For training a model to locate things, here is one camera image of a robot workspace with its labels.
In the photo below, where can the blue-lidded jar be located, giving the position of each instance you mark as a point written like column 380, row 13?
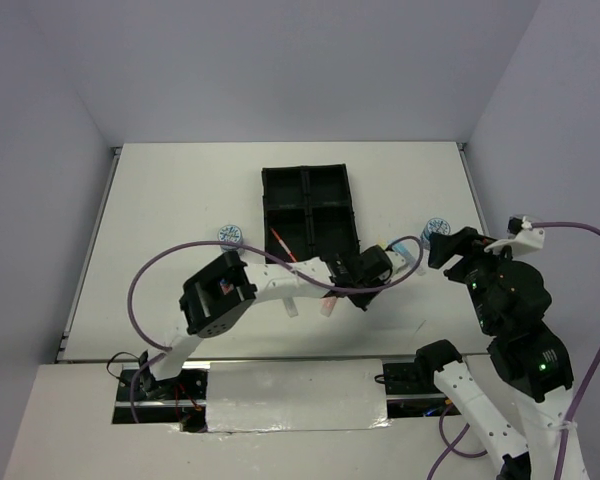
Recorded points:
column 231, row 237
column 434, row 225

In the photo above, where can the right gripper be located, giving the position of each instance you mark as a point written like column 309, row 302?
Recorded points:
column 466, row 241

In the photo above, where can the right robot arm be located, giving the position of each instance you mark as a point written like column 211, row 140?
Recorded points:
column 536, row 368

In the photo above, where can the blue-lidded jar left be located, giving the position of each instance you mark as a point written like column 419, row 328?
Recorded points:
column 231, row 237

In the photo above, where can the orange-red thin pen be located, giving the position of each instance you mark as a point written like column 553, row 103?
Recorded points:
column 283, row 245

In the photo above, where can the blue-capped highlighter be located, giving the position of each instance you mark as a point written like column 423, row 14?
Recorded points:
column 410, row 259

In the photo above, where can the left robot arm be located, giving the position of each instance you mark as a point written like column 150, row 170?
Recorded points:
column 215, row 298

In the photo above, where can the black four-compartment organizer tray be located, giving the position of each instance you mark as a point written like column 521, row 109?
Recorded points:
column 311, row 208

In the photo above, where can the orange-capped clear highlighter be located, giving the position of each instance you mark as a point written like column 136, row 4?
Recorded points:
column 290, row 307

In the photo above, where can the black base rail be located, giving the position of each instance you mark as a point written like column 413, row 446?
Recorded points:
column 184, row 407

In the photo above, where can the blue-lidded jar right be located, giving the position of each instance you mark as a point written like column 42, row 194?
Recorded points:
column 434, row 225

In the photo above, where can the silver tape sheet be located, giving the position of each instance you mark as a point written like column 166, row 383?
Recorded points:
column 294, row 396

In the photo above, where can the pink-capped marker bottle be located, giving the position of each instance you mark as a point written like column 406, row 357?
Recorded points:
column 225, row 286

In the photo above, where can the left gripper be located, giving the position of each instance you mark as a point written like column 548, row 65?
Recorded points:
column 361, row 300

